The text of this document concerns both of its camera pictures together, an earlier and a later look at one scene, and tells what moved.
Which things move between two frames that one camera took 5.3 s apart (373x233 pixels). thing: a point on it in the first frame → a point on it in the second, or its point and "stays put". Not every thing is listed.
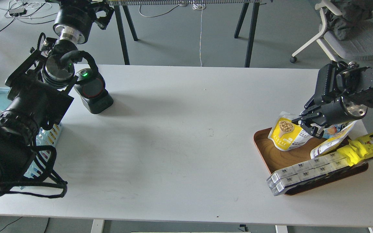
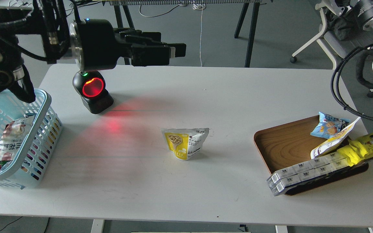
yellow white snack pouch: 285,135 → 185,142
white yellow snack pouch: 331,143 stays put
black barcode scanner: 92,92 stays put
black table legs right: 253,26 stays put
